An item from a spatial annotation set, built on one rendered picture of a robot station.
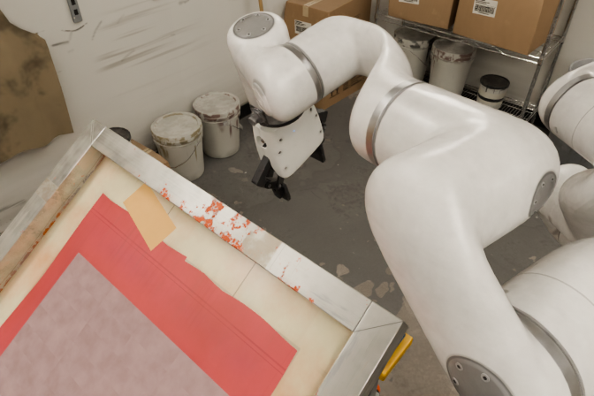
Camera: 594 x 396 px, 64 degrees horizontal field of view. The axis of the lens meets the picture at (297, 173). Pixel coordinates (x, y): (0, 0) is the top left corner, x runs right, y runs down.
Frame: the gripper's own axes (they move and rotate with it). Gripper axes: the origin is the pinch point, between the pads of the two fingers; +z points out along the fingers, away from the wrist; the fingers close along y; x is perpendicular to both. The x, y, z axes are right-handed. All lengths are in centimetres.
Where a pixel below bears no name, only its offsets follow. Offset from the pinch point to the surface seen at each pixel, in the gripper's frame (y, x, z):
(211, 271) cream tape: -22.0, -4.6, -6.5
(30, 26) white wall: 24, 200, 46
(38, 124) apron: -3, 192, 84
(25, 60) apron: 12, 195, 56
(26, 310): -42.1, 18.5, -1.2
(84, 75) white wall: 32, 200, 83
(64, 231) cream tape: -30.6, 22.4, -4.3
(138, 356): -35.4, -2.7, -3.0
